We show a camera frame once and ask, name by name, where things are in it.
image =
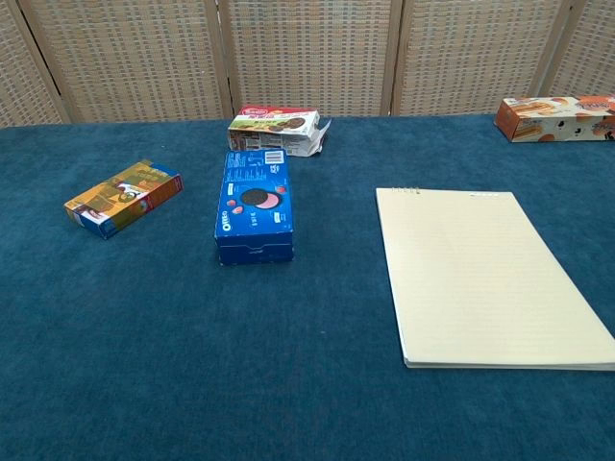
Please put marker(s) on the orange wafer biscuit box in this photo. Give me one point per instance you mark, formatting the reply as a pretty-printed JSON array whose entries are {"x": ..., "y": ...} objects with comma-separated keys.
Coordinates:
[{"x": 552, "y": 120}]

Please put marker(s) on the white and red cookie box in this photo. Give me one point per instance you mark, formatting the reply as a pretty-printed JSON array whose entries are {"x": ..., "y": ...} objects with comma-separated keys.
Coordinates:
[{"x": 274, "y": 129}]

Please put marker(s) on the dark blue table cloth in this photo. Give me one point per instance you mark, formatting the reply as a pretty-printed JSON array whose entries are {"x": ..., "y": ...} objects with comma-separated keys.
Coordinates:
[{"x": 192, "y": 360}]

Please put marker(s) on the yellow orange snack box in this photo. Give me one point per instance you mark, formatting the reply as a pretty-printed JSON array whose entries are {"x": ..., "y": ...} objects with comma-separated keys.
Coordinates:
[{"x": 122, "y": 199}]

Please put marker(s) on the woven wooden folding screen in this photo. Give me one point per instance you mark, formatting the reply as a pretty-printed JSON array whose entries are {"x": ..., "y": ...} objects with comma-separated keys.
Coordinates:
[{"x": 307, "y": 57}]

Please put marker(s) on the blue Oreo cookie box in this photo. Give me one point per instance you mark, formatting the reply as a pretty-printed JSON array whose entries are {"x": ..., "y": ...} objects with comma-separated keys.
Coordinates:
[{"x": 254, "y": 211}]

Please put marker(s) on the cream paper notepad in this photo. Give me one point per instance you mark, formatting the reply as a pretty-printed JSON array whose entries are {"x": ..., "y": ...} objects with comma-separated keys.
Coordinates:
[{"x": 475, "y": 278}]

